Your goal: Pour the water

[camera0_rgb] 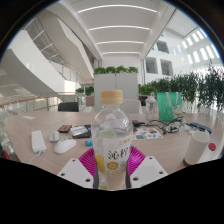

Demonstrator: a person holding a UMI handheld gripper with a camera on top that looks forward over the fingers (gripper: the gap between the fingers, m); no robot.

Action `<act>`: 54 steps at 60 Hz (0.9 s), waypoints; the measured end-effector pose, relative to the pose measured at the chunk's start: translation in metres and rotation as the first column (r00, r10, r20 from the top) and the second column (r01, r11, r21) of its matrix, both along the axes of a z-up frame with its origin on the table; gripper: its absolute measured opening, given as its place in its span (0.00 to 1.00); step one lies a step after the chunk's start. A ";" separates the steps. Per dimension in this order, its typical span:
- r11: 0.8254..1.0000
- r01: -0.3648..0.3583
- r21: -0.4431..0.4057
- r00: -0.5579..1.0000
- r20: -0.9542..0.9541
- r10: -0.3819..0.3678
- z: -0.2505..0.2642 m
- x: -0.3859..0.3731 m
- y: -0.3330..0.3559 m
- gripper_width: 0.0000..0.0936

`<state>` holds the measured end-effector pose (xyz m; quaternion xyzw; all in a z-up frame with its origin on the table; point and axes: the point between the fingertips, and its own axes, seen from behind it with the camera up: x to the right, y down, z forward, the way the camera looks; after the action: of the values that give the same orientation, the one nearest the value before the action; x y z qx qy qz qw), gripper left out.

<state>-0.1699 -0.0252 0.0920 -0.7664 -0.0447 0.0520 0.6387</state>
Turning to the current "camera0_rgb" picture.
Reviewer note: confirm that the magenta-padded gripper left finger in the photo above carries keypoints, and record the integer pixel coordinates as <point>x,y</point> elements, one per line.
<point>75,171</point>

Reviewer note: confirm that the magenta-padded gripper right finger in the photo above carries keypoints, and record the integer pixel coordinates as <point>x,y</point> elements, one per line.
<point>148,170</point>

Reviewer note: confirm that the clear drink bottle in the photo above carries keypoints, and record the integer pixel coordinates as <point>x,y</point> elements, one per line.
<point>111,133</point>

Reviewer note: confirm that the clear plastic water bottle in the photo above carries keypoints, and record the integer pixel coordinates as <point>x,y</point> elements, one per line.
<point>150,108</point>

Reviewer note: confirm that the white computer mouse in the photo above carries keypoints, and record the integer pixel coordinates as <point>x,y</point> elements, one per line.
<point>65,145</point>

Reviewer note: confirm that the small blue block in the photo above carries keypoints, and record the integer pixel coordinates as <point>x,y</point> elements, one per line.
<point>88,143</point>

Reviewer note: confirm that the colourful sticker sheet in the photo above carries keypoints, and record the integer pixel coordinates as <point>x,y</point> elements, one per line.
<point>146,133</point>

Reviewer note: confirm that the small grey computer mouse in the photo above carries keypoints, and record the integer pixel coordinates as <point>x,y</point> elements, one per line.
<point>54,136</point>

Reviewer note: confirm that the small black and red case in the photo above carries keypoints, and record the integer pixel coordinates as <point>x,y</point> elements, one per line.
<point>64,128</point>

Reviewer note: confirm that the white power strip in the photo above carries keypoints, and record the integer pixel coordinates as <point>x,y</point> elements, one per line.
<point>38,141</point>

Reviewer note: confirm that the white mug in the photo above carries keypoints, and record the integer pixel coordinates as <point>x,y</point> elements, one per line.
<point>196,148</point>

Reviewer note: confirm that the black office chair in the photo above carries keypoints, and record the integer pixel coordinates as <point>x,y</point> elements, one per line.
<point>68,106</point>

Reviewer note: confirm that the white chair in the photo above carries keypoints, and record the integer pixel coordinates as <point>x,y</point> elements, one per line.
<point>132,106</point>

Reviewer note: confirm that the green tote bag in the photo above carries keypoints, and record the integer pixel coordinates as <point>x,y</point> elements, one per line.
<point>169,106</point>

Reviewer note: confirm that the dark blue keyboard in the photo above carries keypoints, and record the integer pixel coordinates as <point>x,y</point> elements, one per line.
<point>200,127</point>

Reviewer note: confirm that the brown planter with green plants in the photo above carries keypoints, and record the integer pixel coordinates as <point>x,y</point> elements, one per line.
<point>89,95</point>

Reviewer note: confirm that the row of tall green plants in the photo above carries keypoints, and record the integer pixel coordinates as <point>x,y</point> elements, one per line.
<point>190,86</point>

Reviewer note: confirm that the white cabinet topped with plants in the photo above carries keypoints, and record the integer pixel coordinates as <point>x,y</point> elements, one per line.
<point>115,81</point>

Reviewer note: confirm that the group of ceiling light strips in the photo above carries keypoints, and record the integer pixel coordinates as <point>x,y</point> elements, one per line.
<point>116,27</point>

